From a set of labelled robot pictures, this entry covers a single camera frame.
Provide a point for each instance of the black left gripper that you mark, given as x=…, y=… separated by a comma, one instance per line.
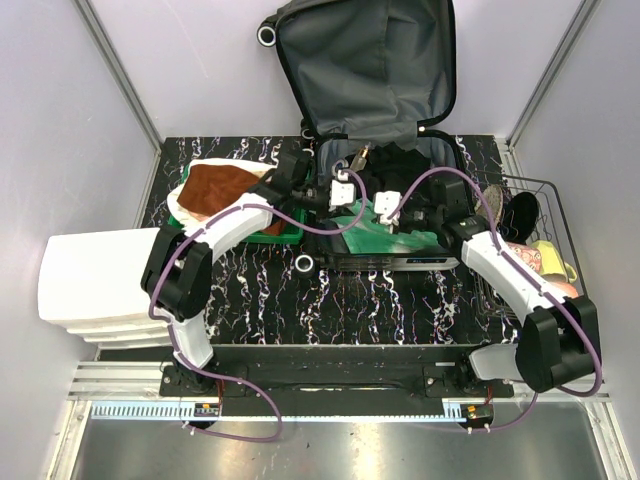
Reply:
x=327, y=185

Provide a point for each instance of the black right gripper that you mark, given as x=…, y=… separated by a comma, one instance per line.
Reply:
x=401, y=224

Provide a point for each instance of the black drawstring garment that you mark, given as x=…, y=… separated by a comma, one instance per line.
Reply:
x=391, y=168

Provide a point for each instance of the teal green garment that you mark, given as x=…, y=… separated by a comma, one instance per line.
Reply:
x=370, y=237

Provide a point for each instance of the brown garment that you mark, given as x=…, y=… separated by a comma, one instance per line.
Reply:
x=209, y=189

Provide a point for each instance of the white towel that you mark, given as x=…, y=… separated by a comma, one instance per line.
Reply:
x=245, y=164

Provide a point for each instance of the space astronaut hard-shell suitcase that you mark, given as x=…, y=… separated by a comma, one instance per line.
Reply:
x=371, y=72

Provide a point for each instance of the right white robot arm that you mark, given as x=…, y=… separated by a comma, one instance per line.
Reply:
x=556, y=348

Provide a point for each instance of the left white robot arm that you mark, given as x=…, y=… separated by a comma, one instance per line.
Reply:
x=178, y=273

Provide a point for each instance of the blue lid round jar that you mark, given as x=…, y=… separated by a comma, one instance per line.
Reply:
x=339, y=165

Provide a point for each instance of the grey woven round coaster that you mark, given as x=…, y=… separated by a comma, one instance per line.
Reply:
x=494, y=197

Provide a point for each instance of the black round object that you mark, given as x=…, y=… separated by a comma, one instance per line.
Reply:
x=519, y=218

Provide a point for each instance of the pink patterned mug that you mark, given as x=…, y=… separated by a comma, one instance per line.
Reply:
x=531, y=256

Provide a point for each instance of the yellow mug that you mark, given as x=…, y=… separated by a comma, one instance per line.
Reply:
x=552, y=263

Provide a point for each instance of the peach pink mug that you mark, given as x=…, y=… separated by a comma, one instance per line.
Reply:
x=567, y=288

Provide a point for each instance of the white stacked storage bins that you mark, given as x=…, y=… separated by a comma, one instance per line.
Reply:
x=89, y=284

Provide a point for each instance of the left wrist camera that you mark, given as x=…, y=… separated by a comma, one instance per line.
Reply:
x=294, y=167

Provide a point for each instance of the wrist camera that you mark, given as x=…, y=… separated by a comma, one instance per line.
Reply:
x=451, y=193
x=294, y=167

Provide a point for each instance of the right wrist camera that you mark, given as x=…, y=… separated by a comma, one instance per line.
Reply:
x=451, y=193

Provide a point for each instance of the black wire basket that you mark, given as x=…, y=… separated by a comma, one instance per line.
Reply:
x=551, y=224

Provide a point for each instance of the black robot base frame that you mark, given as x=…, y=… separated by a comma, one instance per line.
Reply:
x=320, y=375

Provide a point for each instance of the white cable duct strip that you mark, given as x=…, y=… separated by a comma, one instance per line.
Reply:
x=247, y=411

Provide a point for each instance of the aluminium rail frame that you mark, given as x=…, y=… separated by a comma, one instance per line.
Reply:
x=354, y=282

